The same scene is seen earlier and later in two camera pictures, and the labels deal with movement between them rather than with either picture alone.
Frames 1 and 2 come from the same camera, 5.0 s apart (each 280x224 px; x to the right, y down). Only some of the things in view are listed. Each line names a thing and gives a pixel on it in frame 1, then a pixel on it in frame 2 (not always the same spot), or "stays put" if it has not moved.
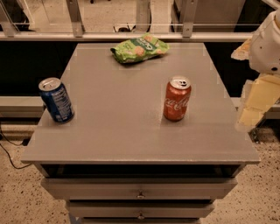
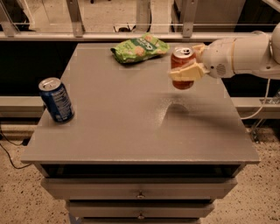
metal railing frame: (74, 27) stays put
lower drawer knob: (141, 216) stays put
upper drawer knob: (141, 196) stays put
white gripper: (266, 51) -> (217, 58)
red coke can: (177, 97) -> (179, 56)
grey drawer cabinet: (119, 160) stays put
